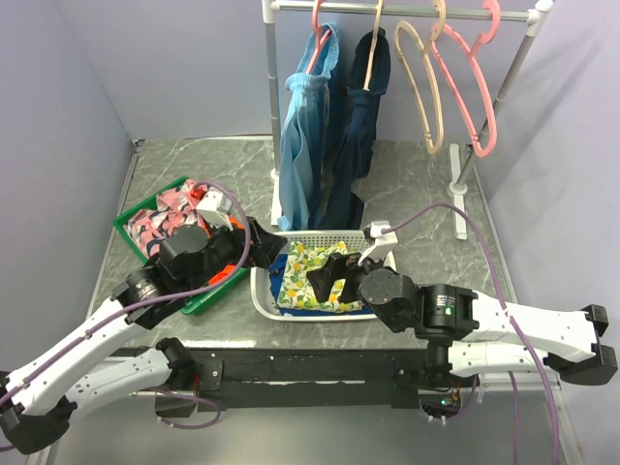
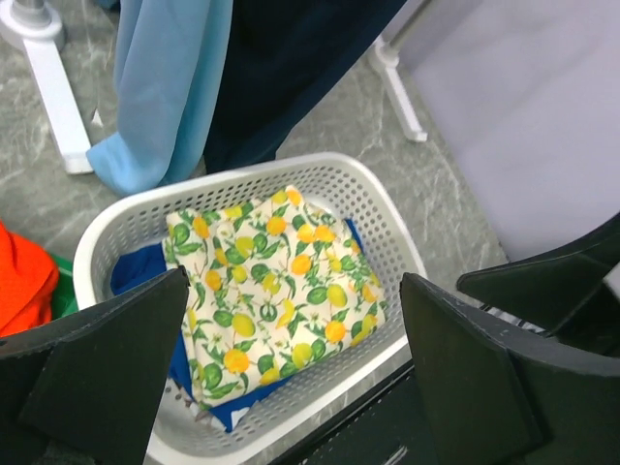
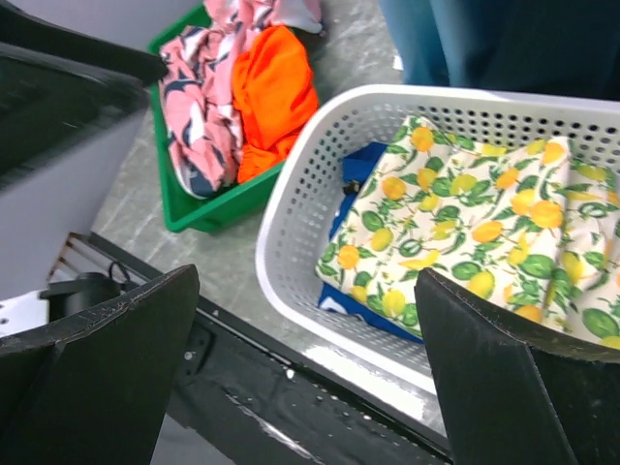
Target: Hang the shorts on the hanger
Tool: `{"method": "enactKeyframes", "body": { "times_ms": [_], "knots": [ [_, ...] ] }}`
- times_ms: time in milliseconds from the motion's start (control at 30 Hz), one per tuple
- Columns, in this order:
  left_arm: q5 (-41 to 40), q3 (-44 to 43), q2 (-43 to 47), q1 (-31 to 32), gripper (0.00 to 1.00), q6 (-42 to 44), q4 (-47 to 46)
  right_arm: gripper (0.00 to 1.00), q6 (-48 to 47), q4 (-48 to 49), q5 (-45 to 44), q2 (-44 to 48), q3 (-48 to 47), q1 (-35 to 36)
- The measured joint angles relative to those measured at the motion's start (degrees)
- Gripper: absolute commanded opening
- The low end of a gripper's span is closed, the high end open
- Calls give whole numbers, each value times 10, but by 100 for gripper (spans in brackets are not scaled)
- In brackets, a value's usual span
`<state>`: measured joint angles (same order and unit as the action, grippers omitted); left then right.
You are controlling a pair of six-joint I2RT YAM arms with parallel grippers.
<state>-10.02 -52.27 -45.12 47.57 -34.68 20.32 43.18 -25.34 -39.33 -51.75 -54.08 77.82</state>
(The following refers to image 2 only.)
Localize light blue hanging shorts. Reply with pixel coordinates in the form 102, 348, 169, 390
87, 1, 233, 196

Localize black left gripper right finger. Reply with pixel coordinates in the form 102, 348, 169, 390
400, 273, 619, 464

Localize white metal clothes rack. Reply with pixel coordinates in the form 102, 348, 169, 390
1, 1, 431, 174

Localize orange cloth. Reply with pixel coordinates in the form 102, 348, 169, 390
0, 224, 59, 337

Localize navy blue hanging shorts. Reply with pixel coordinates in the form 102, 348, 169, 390
203, 0, 404, 173

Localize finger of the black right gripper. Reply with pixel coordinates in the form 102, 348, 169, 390
456, 217, 619, 357

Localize white perforated plastic basket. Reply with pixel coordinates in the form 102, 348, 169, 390
74, 152, 424, 464

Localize lemon print folded cloth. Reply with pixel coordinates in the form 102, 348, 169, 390
163, 185, 391, 412

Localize green plastic tray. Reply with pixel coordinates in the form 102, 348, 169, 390
50, 254, 78, 320

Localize blue folded cloth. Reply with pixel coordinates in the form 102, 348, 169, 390
109, 217, 359, 433

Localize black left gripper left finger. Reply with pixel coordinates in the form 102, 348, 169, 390
1, 268, 189, 464

